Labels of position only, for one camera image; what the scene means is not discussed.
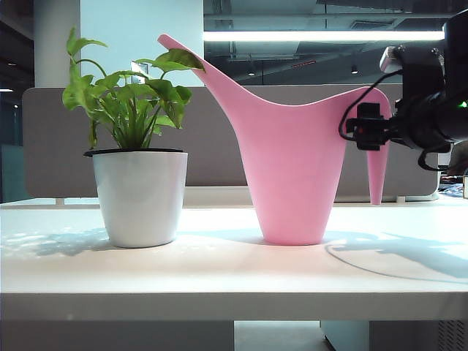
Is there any ceiling air vent grille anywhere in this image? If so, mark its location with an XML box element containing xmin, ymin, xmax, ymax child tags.
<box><xmin>349</xmin><ymin>20</ymin><xmax>398</xmax><ymax>31</ymax></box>

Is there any small sign on pillar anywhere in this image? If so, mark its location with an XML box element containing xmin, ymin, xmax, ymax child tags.
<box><xmin>130</xmin><ymin>61</ymin><xmax>151</xmax><ymax>78</ymax></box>

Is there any long ceiling light strip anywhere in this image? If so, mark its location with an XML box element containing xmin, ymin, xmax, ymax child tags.
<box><xmin>203</xmin><ymin>31</ymin><xmax>449</xmax><ymax>43</ymax></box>

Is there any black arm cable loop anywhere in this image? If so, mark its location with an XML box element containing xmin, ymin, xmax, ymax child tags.
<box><xmin>418</xmin><ymin>145</ymin><xmax>444</xmax><ymax>172</ymax></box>

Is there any green plant in white pot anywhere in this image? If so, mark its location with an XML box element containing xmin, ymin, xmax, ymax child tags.
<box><xmin>61</xmin><ymin>27</ymin><xmax>206</xmax><ymax>249</ymax></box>

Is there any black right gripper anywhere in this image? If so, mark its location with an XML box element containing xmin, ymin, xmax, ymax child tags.
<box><xmin>345</xmin><ymin>93</ymin><xmax>454</xmax><ymax>151</ymax></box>

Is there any black camera cable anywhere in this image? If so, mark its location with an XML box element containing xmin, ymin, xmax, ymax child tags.
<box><xmin>338</xmin><ymin>69</ymin><xmax>403</xmax><ymax>144</ymax></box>

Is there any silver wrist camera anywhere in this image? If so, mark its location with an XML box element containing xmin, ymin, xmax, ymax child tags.
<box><xmin>379</xmin><ymin>46</ymin><xmax>405</xmax><ymax>74</ymax></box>

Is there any grey fabric desk partition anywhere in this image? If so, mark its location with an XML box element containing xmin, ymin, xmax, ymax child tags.
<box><xmin>20</xmin><ymin>84</ymin><xmax>439</xmax><ymax>198</ymax></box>

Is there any pink plastic watering can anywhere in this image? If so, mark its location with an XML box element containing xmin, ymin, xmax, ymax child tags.
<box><xmin>156</xmin><ymin>34</ymin><xmax>391</xmax><ymax>246</ymax></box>

